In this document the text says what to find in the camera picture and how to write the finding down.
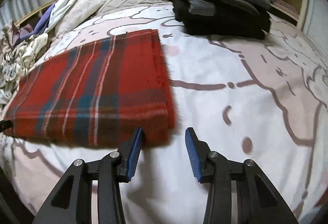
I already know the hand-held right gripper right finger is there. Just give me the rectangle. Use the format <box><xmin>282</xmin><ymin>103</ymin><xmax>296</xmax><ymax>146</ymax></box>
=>
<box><xmin>185</xmin><ymin>127</ymin><xmax>300</xmax><ymax>224</ymax></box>

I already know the black folded garment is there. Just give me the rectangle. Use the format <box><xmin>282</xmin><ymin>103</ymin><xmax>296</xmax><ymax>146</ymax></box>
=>
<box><xmin>165</xmin><ymin>0</ymin><xmax>272</xmax><ymax>40</ymax></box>

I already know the purple garment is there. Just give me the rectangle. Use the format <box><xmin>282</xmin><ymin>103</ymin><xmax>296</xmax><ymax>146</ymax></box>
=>
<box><xmin>33</xmin><ymin>2</ymin><xmax>55</xmax><ymax>35</ymax></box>

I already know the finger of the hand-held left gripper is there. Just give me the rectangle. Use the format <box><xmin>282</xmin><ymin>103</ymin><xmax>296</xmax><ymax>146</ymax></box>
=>
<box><xmin>0</xmin><ymin>120</ymin><xmax>13</xmax><ymax>133</ymax></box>

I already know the cream printed garment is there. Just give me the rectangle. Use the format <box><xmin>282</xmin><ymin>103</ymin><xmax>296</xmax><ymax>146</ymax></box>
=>
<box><xmin>0</xmin><ymin>33</ymin><xmax>49</xmax><ymax>104</ymax></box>

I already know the beige garment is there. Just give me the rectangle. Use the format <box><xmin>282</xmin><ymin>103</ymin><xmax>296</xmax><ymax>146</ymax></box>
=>
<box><xmin>0</xmin><ymin>19</ymin><xmax>26</xmax><ymax>47</ymax></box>

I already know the red plaid scarf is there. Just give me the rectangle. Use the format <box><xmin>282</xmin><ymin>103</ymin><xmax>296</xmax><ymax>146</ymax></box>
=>
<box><xmin>4</xmin><ymin>29</ymin><xmax>177</xmax><ymax>147</ymax></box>

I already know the grey folded garment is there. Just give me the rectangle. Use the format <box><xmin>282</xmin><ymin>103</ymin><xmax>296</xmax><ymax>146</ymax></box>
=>
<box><xmin>188</xmin><ymin>0</ymin><xmax>269</xmax><ymax>15</ymax></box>

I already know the wooden bedside shelf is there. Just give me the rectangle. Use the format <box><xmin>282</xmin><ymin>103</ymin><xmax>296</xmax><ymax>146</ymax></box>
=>
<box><xmin>15</xmin><ymin>0</ymin><xmax>60</xmax><ymax>26</ymax></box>

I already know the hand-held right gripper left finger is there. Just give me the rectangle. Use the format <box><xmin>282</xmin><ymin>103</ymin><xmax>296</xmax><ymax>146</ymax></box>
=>
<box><xmin>32</xmin><ymin>127</ymin><xmax>144</xmax><ymax>224</ymax></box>

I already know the bear print blanket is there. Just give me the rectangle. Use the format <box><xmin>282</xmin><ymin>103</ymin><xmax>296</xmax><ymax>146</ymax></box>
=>
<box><xmin>0</xmin><ymin>3</ymin><xmax>328</xmax><ymax>224</ymax></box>

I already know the white light-blue garment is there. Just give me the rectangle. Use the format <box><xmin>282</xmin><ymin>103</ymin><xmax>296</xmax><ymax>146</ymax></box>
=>
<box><xmin>45</xmin><ymin>0</ymin><xmax>86</xmax><ymax>33</ymax></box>

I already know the mauve garment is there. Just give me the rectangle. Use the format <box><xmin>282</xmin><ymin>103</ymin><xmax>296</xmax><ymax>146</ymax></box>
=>
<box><xmin>13</xmin><ymin>25</ymin><xmax>35</xmax><ymax>43</ymax></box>

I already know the fluffy cream pillow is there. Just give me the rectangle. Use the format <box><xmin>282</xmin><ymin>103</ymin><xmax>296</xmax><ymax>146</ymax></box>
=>
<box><xmin>55</xmin><ymin>0</ymin><xmax>105</xmax><ymax>37</ymax></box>

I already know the pale pleated curtain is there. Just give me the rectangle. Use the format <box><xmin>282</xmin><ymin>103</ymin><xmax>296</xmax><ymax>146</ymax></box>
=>
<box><xmin>0</xmin><ymin>0</ymin><xmax>39</xmax><ymax>24</ymax></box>

